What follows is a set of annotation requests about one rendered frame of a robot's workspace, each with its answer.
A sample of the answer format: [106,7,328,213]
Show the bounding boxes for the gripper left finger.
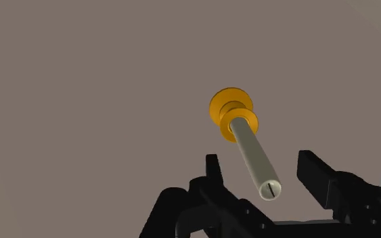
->
[138,153,277,238]

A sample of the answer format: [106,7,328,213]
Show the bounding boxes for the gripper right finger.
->
[296,149,381,238]

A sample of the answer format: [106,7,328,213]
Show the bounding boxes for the white candle in gold holder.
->
[208,87,282,201]

